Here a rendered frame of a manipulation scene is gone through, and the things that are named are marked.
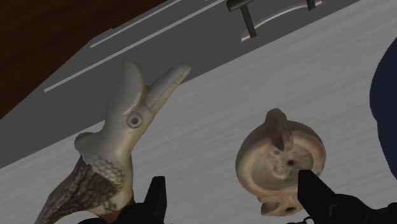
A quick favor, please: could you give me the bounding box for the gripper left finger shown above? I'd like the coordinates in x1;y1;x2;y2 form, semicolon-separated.
78;176;167;224

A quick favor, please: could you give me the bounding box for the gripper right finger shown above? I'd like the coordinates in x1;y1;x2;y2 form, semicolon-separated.
296;169;397;224

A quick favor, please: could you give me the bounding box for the tan clay oil lamp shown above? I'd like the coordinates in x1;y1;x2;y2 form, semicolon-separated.
235;108;327;217

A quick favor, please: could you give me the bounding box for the white bird head figure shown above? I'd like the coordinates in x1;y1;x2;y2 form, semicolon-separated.
34;59;192;224

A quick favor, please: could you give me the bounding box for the dark blue round object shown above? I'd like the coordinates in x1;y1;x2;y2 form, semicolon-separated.
369;38;397;181

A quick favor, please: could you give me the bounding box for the grey cabinet with dark handle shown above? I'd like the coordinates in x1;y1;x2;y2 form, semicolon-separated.
0;0;362;169

